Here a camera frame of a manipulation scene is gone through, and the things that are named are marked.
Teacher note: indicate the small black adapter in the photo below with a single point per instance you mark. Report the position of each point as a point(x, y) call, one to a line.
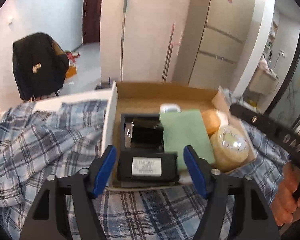
point(146, 136)

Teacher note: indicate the white remote control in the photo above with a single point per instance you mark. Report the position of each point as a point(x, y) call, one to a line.
point(169, 107)

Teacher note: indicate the beige refrigerator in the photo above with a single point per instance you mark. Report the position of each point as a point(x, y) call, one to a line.
point(213, 39)

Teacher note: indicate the black square frame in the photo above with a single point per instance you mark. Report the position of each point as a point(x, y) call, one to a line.
point(127, 122)

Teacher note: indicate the beige sink cabinet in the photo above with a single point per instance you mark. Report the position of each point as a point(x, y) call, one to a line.
point(263, 82)

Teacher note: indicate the orange soap box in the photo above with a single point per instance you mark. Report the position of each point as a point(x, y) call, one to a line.
point(211, 121)

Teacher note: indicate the green handled mop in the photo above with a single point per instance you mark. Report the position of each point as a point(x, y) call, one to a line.
point(125, 3)

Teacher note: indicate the glass sliding door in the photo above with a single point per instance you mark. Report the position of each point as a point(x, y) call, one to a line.
point(285, 108)

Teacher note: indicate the dark wooden door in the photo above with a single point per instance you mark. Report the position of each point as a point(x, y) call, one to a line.
point(91, 21)

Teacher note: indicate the blue plaid shirt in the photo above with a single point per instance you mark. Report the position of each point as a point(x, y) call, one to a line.
point(51, 171)

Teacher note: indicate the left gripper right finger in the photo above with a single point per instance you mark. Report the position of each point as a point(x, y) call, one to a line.
point(230, 202)

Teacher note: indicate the black labelled charger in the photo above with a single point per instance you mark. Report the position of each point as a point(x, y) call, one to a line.
point(148, 167)

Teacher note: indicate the right hand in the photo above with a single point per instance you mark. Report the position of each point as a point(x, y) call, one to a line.
point(284, 207)

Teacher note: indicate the cardboard box tray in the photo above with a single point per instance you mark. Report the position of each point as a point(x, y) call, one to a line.
point(146, 98)

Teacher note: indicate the chair with black jacket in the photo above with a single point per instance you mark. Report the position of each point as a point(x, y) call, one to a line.
point(39, 66)

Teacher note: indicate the white power adapter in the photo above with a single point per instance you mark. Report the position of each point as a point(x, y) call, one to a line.
point(223, 118)

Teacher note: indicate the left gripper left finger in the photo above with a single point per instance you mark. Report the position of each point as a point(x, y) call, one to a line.
point(59, 198)

